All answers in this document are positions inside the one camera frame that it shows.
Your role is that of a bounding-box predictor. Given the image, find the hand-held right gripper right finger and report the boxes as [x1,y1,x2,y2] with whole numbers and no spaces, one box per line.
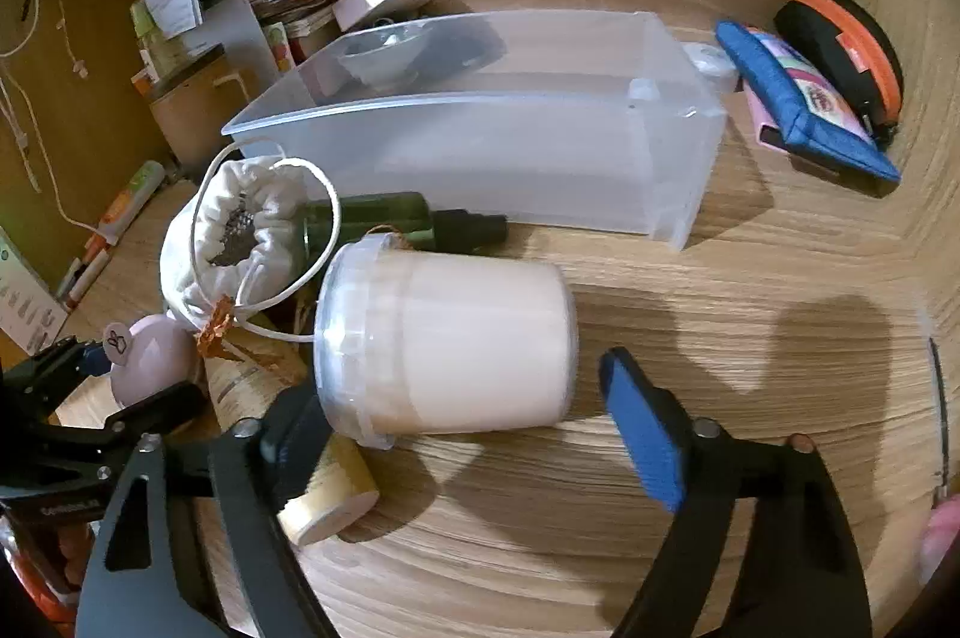
[598,345,875,638]

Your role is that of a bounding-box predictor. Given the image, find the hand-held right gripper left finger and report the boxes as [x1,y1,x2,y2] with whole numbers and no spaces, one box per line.
[75,381,340,638]

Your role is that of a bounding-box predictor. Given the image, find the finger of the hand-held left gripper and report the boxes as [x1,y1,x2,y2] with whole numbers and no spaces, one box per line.
[43,381,209,453]
[0,336,112,431]

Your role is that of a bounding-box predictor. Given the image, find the pink round ball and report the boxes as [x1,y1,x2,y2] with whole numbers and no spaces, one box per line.
[111,313,200,407]

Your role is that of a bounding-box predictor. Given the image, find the cream lotion tube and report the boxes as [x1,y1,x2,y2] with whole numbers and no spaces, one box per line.
[202,338,380,547]

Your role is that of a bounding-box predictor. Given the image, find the white drawstring pouch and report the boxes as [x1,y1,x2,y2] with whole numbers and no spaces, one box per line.
[159,137,344,343]

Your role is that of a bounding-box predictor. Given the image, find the translucent jar of cotton pads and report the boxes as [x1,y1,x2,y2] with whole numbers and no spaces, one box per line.
[311,233,580,452]

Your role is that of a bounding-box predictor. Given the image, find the green spray bottle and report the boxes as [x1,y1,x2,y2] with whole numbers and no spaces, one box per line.
[304,190,509,253]

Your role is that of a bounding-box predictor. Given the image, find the clear plastic storage box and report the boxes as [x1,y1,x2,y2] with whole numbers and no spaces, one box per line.
[221,8,728,253]

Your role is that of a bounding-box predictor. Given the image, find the wooden desktop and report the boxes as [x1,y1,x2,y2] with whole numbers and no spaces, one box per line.
[45,0,953,638]

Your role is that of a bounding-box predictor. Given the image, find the marker pens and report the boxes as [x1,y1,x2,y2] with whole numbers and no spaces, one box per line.
[56,244,113,309]

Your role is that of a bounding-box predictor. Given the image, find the white printed box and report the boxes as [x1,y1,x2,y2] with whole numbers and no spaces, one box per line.
[0,225,68,354]

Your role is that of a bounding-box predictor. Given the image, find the orange clothing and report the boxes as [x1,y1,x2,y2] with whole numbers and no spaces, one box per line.
[0,518,91,624]

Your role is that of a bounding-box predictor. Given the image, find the gold foil ribbon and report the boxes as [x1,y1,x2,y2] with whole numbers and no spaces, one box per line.
[195,300,235,360]

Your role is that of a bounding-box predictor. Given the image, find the white orange green tube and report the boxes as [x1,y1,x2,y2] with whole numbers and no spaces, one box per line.
[97,159,166,245]

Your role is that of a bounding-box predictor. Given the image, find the cardboard cylinder with dark lid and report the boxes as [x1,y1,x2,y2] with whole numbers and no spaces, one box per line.
[148,46,252,178]

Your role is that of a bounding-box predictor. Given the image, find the green yellow boxes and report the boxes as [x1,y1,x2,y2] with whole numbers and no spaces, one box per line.
[129,1,196,85]

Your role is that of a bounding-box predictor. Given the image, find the white curved stand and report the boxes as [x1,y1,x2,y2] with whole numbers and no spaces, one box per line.
[187,0,282,100]

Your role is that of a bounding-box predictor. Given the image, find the small white round container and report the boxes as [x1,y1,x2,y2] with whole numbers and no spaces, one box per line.
[682,42,740,92]

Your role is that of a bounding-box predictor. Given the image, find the blue zip pouch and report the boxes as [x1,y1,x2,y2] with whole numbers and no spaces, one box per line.
[714,19,902,183]

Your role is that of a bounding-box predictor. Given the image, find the black orange round case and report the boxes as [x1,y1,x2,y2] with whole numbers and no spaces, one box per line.
[772,0,906,148]

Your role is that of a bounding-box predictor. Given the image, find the white cable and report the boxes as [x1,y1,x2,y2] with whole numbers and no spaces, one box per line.
[0,0,102,234]

